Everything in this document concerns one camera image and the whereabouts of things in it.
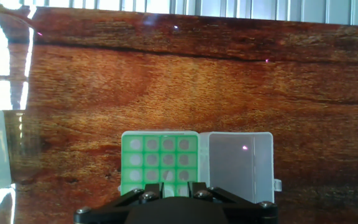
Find translucent large pipette tip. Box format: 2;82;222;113
163;185;176;198

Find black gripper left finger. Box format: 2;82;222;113
73;182;164;224

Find tall translucent green tip box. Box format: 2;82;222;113
118;130;282;205

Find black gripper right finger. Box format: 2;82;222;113
187;182;278;224

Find glossy brown wooden board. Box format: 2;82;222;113
0;4;358;224

